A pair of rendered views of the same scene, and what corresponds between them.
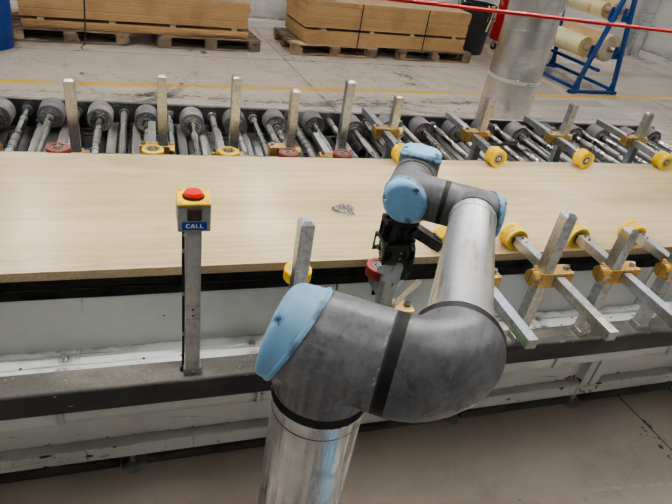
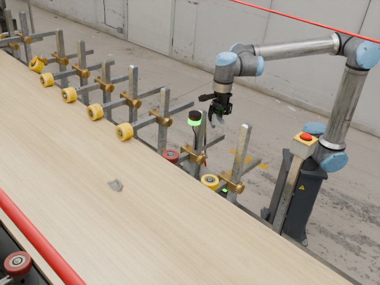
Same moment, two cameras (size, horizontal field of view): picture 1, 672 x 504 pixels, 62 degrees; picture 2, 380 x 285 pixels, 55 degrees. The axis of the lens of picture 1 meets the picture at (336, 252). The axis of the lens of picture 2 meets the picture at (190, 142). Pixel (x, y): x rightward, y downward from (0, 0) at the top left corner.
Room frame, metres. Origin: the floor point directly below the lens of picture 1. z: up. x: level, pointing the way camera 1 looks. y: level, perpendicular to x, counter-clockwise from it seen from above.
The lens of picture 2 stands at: (1.98, 1.15, 1.92)
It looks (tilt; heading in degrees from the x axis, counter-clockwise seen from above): 33 degrees down; 241
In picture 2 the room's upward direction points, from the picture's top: 6 degrees clockwise
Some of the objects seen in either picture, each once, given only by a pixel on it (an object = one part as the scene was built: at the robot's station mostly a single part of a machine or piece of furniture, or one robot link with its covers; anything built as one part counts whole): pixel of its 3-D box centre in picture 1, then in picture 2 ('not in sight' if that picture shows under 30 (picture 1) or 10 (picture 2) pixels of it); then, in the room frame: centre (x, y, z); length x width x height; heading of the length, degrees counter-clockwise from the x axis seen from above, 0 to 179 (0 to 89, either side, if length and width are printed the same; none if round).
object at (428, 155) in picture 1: (416, 173); (225, 67); (1.13, -0.14, 1.32); 0.10 x 0.09 x 0.12; 169
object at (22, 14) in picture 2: not in sight; (26, 43); (1.86, -1.78, 0.91); 0.04 x 0.04 x 0.48; 21
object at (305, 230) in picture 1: (296, 298); (237, 168); (1.13, 0.08, 0.92); 0.04 x 0.04 x 0.48; 21
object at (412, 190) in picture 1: (413, 193); (248, 65); (1.02, -0.13, 1.32); 0.12 x 0.12 x 0.09; 79
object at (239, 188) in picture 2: not in sight; (230, 182); (1.14, 0.06, 0.82); 0.14 x 0.06 x 0.05; 111
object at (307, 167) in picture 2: not in sight; (306, 155); (0.41, -0.18, 0.65); 0.19 x 0.19 x 0.10
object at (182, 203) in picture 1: (193, 211); (303, 146); (1.04, 0.32, 1.18); 0.07 x 0.07 x 0.08; 21
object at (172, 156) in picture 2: (376, 278); (169, 162); (1.38, -0.14, 0.85); 0.08 x 0.08 x 0.11
